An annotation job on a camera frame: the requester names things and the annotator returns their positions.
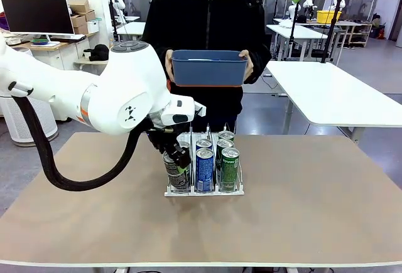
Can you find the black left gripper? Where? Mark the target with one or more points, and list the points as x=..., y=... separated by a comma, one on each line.
x=160, y=141

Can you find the black beverage can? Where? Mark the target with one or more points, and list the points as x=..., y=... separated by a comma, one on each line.
x=172, y=172
x=183, y=143

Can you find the green beverage can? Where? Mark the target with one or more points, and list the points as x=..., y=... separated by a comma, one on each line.
x=226, y=135
x=223, y=144
x=230, y=172

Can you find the blue plastic bin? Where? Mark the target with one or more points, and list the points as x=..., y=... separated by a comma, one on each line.
x=207, y=72

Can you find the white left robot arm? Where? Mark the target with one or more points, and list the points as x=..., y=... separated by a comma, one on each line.
x=119, y=91

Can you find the person left forearm black sleeve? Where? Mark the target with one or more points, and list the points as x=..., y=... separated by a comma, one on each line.
x=260, y=66

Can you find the clear acrylic can dispenser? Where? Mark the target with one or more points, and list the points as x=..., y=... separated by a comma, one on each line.
x=204, y=193

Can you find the person left hand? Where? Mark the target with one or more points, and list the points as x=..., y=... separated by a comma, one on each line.
x=246, y=62

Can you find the person right hand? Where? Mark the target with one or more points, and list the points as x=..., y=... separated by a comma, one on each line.
x=169, y=66

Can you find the blue Pocari Sweat can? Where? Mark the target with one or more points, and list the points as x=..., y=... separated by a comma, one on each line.
x=204, y=172
x=204, y=143

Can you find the yellow plastic bin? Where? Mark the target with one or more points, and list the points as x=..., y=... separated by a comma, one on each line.
x=326, y=17

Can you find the white background table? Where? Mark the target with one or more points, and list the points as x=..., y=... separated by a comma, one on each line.
x=128, y=28
x=298, y=31

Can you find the wooden workbench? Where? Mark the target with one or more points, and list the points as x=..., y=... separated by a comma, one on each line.
x=355, y=26

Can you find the black tripod pole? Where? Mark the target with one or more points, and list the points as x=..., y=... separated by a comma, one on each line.
x=326, y=57

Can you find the red canister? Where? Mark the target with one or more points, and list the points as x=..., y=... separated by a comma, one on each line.
x=380, y=33

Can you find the person in black hooded jacket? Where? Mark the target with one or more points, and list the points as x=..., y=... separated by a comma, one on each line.
x=207, y=19

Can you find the black hat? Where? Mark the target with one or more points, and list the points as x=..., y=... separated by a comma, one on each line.
x=99, y=52

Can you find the orange bottle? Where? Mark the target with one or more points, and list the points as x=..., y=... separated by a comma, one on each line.
x=111, y=42

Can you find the small wooden side table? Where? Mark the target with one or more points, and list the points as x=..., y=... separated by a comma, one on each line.
x=84, y=62

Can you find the white box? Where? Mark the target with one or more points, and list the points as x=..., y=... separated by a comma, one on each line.
x=93, y=26

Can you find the cardboard box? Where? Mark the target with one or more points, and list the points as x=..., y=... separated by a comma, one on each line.
x=90, y=15
x=81, y=29
x=78, y=21
x=78, y=5

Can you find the black keyboard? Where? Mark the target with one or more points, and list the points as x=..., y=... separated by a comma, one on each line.
x=67, y=38

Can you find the white air purifier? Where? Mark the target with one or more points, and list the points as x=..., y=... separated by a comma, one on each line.
x=15, y=128

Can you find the green bowl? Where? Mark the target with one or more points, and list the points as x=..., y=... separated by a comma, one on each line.
x=40, y=41

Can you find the black computer monitor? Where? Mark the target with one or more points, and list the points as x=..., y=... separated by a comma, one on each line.
x=34, y=14

